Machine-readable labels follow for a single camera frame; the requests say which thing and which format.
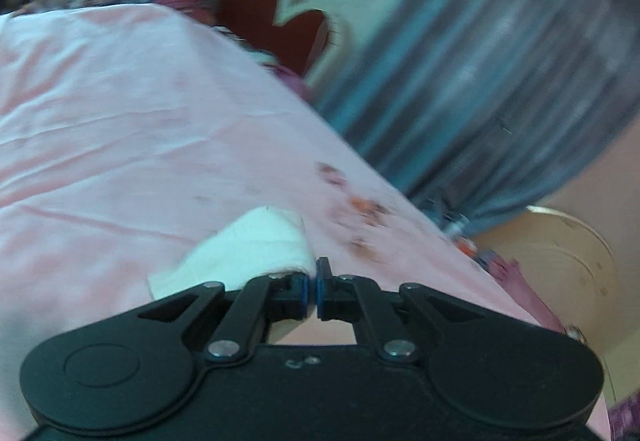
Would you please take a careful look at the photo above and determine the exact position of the small white cloth garment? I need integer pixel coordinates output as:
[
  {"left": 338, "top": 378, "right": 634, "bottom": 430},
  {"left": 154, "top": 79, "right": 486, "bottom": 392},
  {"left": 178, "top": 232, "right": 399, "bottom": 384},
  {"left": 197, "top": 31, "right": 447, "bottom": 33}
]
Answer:
[{"left": 146, "top": 206, "right": 317, "bottom": 300}]

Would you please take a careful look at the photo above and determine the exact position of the grey-blue curtain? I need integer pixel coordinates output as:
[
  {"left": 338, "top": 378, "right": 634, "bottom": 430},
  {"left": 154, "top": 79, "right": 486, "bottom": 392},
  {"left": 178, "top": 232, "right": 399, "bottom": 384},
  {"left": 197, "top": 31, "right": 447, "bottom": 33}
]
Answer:
[{"left": 315, "top": 0, "right": 640, "bottom": 228}]

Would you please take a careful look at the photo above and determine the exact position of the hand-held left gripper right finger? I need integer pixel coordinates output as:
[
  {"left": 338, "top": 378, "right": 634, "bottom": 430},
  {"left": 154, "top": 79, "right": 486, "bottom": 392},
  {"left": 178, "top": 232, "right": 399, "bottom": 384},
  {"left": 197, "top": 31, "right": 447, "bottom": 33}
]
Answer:
[{"left": 315, "top": 257, "right": 487, "bottom": 366}]

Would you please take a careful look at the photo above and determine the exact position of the pink floral bed sheet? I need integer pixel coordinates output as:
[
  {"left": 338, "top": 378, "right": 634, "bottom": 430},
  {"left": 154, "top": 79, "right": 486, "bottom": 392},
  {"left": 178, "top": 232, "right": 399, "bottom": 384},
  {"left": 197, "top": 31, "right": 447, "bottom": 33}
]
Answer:
[{"left": 0, "top": 2, "right": 611, "bottom": 441}]

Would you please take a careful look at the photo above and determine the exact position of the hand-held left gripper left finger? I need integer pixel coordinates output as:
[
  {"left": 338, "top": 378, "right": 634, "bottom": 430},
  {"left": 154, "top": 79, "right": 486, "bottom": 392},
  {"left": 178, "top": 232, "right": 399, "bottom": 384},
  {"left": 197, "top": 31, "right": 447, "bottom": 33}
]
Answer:
[{"left": 137, "top": 271, "right": 311, "bottom": 365}]

